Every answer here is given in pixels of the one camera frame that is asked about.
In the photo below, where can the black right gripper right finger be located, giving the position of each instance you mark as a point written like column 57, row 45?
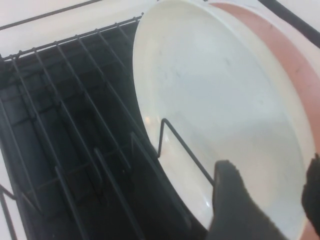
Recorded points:
column 312, row 195

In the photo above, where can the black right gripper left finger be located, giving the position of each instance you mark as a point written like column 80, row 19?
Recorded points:
column 232, row 207

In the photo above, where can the white round plate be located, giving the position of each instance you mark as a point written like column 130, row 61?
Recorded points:
column 212, row 87

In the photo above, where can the pink round plate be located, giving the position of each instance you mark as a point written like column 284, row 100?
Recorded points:
column 287, row 42

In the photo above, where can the black plastic drip tray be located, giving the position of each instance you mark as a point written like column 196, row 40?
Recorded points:
column 50, row 140

